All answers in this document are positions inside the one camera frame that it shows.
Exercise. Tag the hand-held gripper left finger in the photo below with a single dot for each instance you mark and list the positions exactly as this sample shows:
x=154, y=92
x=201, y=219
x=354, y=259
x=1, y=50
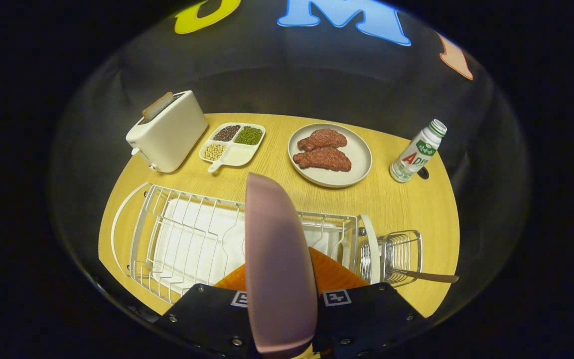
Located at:
x=207, y=319

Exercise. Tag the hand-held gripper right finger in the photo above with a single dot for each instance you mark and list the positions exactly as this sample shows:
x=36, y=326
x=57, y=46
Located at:
x=366, y=319

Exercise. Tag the pink plate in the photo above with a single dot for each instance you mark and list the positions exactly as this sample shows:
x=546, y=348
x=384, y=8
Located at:
x=277, y=259

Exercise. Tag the beige plate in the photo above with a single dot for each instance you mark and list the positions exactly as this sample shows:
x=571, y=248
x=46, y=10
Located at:
x=357, y=154

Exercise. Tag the white divided dish with beans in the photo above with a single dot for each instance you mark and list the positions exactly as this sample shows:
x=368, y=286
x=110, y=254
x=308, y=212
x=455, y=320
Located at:
x=239, y=155

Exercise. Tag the white drip tray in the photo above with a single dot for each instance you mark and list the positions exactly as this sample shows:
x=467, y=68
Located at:
x=187, y=249

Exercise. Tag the red meat piece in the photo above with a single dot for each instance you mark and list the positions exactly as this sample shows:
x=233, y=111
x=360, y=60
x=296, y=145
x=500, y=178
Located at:
x=323, y=138
x=324, y=159

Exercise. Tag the white drink bottle green cap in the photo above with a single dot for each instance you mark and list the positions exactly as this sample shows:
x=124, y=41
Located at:
x=414, y=157

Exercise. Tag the white toaster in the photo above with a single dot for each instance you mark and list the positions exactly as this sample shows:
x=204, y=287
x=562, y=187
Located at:
x=172, y=134

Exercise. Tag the brown bread slice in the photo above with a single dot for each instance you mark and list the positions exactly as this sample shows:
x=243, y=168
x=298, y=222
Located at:
x=157, y=105

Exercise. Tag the black backdrop cloth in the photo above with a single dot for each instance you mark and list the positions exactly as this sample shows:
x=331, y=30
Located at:
x=267, y=85

